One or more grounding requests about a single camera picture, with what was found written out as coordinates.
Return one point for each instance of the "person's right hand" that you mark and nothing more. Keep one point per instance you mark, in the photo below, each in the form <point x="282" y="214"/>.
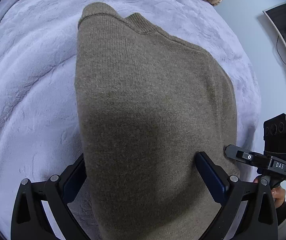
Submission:
<point x="278" y="194"/>

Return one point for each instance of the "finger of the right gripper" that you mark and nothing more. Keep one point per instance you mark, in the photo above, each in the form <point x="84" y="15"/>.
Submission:
<point x="245" y="156"/>

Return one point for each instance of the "lavender plush blanket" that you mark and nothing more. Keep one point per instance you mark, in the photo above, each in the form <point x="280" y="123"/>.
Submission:
<point x="39" y="133"/>

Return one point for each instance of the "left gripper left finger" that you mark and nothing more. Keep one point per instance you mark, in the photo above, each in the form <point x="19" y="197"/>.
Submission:
<point x="29" y="216"/>

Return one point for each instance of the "olive knit sweater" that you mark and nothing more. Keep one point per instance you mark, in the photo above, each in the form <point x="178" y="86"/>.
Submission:
<point x="147" y="102"/>

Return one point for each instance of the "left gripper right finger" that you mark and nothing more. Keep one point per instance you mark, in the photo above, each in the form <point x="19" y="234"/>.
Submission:
<point x="247" y="209"/>

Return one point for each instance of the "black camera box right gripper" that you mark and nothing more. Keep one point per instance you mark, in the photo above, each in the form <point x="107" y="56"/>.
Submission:
<point x="275" y="134"/>

